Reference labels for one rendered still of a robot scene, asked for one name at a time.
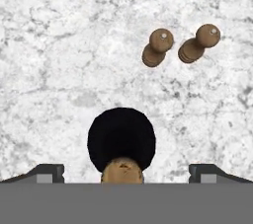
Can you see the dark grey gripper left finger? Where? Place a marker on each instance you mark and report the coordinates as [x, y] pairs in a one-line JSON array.
[[49, 172]]

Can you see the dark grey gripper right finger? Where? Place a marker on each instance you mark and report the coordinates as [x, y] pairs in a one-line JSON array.
[[206, 172]]

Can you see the brown wooden pepper mill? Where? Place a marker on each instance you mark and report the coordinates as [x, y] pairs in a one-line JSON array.
[[158, 46], [200, 42]]

